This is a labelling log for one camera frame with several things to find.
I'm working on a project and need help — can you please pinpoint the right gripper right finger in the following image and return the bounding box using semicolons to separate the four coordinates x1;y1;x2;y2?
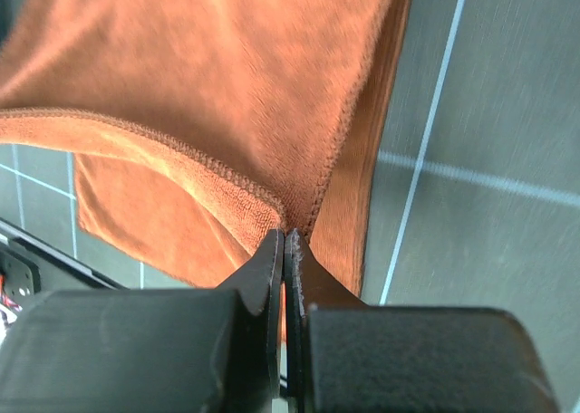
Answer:
284;231;558;412

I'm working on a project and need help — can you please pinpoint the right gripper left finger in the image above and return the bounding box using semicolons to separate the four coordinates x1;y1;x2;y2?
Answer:
1;230;284;412

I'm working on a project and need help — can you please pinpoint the brown towel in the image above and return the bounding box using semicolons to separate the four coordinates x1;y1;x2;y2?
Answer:
1;0;411;293

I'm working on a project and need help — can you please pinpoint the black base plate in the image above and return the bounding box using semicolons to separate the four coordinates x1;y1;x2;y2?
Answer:
1;220;123;312

